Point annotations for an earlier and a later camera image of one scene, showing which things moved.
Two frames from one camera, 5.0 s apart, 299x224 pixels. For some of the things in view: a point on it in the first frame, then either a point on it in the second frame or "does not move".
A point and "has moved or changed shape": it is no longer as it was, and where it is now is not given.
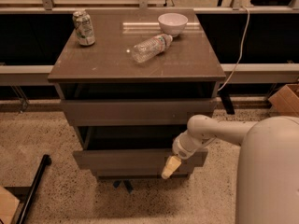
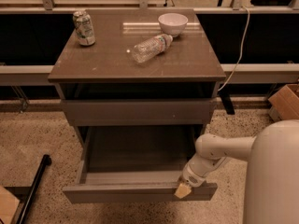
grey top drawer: x=135 y=112 does not move
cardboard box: x=286 y=100 does not move
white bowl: x=172 y=23 does not move
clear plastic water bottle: x=143 y=50 does not move
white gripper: x=181 y=148 to x=191 y=176
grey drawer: x=131 y=147 has moved or changed shape
